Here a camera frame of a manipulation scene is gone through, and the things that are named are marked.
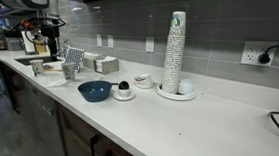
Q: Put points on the white light switch plate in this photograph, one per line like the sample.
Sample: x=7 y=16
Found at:
x=99 y=40

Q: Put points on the small white cup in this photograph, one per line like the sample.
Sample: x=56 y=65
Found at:
x=124 y=92

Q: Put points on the empty patterned paper cup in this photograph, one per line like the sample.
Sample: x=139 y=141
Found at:
x=68 y=71

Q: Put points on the white saucer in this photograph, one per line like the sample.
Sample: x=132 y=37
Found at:
x=123 y=98

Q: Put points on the black white checkerboard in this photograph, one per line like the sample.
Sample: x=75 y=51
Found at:
x=75 y=58

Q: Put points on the wooden spoon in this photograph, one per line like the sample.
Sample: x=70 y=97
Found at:
x=54 y=70

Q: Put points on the white paper box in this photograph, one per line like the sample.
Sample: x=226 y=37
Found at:
x=88 y=60

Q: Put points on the small white bowl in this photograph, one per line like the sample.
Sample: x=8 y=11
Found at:
x=143 y=83

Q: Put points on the short white cup stack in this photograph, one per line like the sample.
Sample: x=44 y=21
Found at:
x=186 y=87

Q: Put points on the metal napkin holder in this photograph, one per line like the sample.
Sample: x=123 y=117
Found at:
x=107 y=66

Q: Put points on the black ball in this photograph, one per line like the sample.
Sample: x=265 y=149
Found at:
x=124 y=85

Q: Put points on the steel dishwasher front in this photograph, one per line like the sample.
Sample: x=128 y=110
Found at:
x=44 y=120

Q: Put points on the white paper napkin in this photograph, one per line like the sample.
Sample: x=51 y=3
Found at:
x=57 y=83

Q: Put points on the tall paper cup stack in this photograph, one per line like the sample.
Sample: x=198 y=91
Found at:
x=174 y=54

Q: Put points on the blue bowl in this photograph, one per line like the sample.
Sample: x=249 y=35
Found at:
x=94 y=93

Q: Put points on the white double wall outlet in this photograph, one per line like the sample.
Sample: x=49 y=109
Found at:
x=250 y=53

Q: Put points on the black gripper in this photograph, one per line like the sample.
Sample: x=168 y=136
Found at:
x=49 y=31

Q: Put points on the white round tray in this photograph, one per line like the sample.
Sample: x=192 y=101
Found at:
x=174 y=96

